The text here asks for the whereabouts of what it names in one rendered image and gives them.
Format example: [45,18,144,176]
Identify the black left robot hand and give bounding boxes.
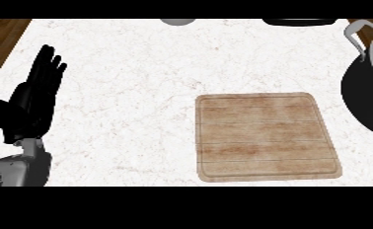
[0,43,67,145]

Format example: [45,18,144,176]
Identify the brown wooden cutting board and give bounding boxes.
[193,92,343,184]

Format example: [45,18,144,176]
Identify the grey round object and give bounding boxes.
[160,18,195,27]

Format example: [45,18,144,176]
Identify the black flat object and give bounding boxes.
[260,18,337,28]

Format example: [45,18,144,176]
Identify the black pot with grey handle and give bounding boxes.
[338,19,373,132]

